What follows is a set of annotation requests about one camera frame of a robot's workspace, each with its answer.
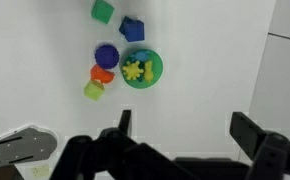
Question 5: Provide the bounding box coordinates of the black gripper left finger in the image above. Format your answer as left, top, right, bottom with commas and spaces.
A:
49, 109, 199, 180

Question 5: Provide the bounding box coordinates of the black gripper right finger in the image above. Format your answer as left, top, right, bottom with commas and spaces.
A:
229, 111, 290, 180

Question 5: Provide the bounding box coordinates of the yellow spiky toy ball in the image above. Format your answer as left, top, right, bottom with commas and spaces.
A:
121, 60, 145, 81

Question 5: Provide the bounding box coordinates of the orange toy block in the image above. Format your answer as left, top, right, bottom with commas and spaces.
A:
90, 64, 116, 85

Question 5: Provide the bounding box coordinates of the yellow toy figure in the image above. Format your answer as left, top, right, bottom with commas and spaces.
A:
142, 60, 155, 83

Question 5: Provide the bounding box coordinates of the light blue spiky toy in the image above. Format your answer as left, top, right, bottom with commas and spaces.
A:
129, 50, 150, 63

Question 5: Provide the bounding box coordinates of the light green cube block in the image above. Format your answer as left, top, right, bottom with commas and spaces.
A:
83, 79, 106, 102

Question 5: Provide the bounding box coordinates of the yellow sticky note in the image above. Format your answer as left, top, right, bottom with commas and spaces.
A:
30, 164, 51, 179

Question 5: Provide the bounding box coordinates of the purple gear-shaped block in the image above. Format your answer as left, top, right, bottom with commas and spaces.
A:
94, 43, 121, 70

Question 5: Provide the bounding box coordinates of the grey metal mounting plate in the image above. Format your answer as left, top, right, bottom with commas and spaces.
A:
0, 124, 59, 169

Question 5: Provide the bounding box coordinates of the blue pentagon block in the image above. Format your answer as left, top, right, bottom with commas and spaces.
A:
118, 15, 146, 43

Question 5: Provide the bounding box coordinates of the dark green cube block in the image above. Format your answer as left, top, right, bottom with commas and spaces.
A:
90, 0, 115, 25

